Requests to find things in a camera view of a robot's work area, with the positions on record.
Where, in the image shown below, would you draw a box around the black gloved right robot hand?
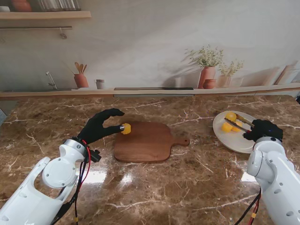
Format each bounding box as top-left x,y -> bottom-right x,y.
242,119 -> 284,143

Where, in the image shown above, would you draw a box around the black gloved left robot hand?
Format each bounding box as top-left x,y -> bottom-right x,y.
77,108 -> 126,146

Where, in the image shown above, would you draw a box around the red handled metal tongs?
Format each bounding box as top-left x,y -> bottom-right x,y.
224,112 -> 255,134

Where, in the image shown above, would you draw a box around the beige round plate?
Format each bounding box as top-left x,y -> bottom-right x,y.
212,110 -> 269,154

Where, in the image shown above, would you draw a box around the terracotta pot with wooden utensils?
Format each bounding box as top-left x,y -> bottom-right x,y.
74,61 -> 89,89

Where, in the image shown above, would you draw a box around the brown wooden cutting board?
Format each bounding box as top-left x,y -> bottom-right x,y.
113,121 -> 191,164

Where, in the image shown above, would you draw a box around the leaning wooden boards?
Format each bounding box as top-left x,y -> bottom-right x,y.
274,62 -> 300,85

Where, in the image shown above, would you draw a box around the orange pot on shelf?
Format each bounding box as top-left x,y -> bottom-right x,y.
11,0 -> 32,12

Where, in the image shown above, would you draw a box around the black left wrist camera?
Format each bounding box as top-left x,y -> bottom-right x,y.
90,149 -> 103,163

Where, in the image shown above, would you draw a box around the red black left arm cable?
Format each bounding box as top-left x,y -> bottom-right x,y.
52,145 -> 92,225

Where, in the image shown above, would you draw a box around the red black arm cable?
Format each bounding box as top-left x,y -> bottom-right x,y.
232,187 -> 262,225
52,145 -> 92,225

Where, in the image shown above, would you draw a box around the red black right arm cable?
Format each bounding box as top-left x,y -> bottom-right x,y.
232,187 -> 262,225

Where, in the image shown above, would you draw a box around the metal wall rail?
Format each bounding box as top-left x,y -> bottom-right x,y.
0,26 -> 73,30

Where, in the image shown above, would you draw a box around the light wooden wall shelf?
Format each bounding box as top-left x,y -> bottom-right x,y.
0,11 -> 91,20

